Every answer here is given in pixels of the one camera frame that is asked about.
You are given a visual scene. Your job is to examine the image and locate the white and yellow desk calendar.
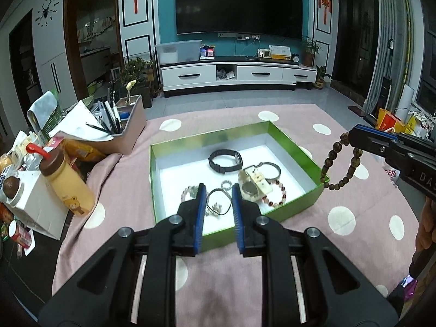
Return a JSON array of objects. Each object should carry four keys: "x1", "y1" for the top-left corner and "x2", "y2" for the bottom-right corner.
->
[{"x1": 269, "y1": 45, "x2": 292, "y2": 59}]

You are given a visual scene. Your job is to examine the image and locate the pink dotted blanket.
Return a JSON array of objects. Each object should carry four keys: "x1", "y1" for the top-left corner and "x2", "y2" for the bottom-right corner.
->
[{"x1": 51, "y1": 104, "x2": 423, "y2": 327}]

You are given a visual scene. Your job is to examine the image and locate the yellow paper bag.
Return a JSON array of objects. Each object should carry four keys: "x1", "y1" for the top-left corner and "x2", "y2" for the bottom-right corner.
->
[{"x1": 375, "y1": 108, "x2": 402, "y2": 132}]

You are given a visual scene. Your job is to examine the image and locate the black band wrist watch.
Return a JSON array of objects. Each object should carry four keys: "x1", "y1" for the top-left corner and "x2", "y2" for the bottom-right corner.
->
[{"x1": 208, "y1": 150, "x2": 243, "y2": 173}]

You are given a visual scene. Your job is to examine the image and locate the grey bangle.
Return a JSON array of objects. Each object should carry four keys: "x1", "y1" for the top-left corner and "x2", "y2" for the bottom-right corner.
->
[{"x1": 254, "y1": 162, "x2": 281, "y2": 182}]

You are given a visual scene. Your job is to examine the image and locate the pale pink bead bracelet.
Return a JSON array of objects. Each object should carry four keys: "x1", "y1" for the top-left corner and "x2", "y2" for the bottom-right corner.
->
[{"x1": 180, "y1": 184, "x2": 200, "y2": 202}]

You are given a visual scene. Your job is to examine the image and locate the tall potted plant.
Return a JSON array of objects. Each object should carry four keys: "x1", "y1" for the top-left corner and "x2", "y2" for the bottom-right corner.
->
[{"x1": 301, "y1": 36, "x2": 321, "y2": 68}]

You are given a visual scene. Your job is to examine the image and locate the white carton box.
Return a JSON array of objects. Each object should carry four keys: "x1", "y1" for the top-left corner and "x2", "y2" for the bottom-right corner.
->
[{"x1": 2, "y1": 170, "x2": 70, "y2": 241}]

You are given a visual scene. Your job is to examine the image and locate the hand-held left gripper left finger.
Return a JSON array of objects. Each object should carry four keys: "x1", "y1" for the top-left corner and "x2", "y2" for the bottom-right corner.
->
[{"x1": 39, "y1": 183, "x2": 208, "y2": 327}]

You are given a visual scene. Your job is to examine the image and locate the black deer wall clock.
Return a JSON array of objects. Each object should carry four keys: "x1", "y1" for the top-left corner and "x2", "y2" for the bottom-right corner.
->
[{"x1": 37, "y1": 0, "x2": 58, "y2": 28}]

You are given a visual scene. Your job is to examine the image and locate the orange snack packet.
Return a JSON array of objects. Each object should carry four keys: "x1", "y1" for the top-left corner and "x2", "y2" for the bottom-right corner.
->
[{"x1": 63, "y1": 139, "x2": 106, "y2": 162}]

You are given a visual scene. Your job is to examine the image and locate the red and pink bead bracelet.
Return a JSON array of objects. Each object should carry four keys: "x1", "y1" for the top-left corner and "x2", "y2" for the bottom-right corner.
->
[{"x1": 261, "y1": 179, "x2": 287, "y2": 208}]

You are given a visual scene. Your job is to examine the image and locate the green and white bag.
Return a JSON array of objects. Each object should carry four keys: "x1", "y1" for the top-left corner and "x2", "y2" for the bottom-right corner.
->
[{"x1": 27, "y1": 90, "x2": 65, "y2": 137}]

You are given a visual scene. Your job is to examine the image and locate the large leafy potted plant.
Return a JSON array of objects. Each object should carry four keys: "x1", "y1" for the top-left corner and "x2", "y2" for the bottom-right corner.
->
[{"x1": 119, "y1": 57, "x2": 155, "y2": 109}]

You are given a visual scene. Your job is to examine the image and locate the cord bracelet with charm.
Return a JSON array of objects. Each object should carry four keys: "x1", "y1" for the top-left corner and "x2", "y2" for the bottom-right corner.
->
[{"x1": 205, "y1": 189, "x2": 233, "y2": 217}]

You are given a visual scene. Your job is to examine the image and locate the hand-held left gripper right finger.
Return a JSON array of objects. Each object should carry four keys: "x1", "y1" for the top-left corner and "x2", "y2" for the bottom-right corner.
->
[{"x1": 232, "y1": 184, "x2": 399, "y2": 327}]

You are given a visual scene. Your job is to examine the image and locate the upright vacuum cleaner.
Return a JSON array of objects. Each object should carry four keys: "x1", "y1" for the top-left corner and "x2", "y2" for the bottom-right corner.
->
[{"x1": 370, "y1": 39, "x2": 396, "y2": 110}]

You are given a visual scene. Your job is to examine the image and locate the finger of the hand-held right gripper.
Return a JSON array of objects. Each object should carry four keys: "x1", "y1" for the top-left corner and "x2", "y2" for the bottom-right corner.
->
[
  {"x1": 352, "y1": 124, "x2": 401, "y2": 142},
  {"x1": 348, "y1": 128, "x2": 411, "y2": 164}
]

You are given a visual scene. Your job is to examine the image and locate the person's right hand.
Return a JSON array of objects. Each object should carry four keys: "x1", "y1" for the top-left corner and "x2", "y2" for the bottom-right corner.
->
[{"x1": 417, "y1": 198, "x2": 436, "y2": 253}]

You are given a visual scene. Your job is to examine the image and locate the grey striped curtain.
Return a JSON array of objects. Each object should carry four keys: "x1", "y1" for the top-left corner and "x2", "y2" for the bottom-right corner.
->
[{"x1": 366, "y1": 0, "x2": 426, "y2": 116}]

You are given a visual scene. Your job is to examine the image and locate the cream strap wrist watch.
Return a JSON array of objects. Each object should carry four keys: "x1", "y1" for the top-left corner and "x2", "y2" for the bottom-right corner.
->
[{"x1": 238, "y1": 165, "x2": 273, "y2": 201}]

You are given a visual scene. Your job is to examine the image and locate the white television cabinet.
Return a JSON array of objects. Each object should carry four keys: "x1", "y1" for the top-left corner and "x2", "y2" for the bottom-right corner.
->
[{"x1": 160, "y1": 56, "x2": 319, "y2": 99}]

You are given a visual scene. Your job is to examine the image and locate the yellow bottle with brown cap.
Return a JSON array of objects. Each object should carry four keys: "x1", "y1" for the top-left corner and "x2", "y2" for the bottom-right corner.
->
[{"x1": 26, "y1": 143, "x2": 96, "y2": 216}]

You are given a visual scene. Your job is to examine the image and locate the white plastic shopping bag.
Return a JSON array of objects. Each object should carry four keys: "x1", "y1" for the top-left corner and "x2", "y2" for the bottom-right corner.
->
[{"x1": 371, "y1": 153, "x2": 402, "y2": 189}]

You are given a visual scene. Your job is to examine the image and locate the white paper sheets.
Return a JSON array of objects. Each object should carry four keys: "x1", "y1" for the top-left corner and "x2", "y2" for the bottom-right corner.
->
[{"x1": 48, "y1": 100, "x2": 114, "y2": 142}]

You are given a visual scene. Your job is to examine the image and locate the white wall power strip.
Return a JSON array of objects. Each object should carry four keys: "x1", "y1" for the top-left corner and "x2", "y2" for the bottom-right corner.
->
[{"x1": 218, "y1": 33, "x2": 261, "y2": 40}]

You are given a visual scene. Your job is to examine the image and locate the large flat television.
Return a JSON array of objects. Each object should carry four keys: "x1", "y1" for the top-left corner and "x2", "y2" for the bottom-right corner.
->
[{"x1": 175, "y1": 0, "x2": 304, "y2": 40}]

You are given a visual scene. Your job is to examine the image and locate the pink desk organizer box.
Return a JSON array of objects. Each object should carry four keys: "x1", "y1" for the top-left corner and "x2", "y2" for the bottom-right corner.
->
[{"x1": 87, "y1": 94, "x2": 147, "y2": 155}]

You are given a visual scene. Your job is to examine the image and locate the brown wooden bead bracelet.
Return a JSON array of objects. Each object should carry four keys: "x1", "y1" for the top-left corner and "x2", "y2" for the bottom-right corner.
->
[{"x1": 322, "y1": 132, "x2": 362, "y2": 191}]

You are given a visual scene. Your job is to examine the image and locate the green cardboard box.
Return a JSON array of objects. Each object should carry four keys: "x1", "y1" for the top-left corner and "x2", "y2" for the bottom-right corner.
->
[{"x1": 149, "y1": 120, "x2": 330, "y2": 244}]

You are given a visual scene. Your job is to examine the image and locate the clear plastic storage bin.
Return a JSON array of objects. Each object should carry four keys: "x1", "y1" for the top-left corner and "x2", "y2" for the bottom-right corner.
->
[{"x1": 155, "y1": 40, "x2": 202, "y2": 65}]

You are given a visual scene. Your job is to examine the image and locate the small potted plant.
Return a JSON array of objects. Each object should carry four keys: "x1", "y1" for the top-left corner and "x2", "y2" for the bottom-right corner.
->
[{"x1": 314, "y1": 65, "x2": 332, "y2": 90}]

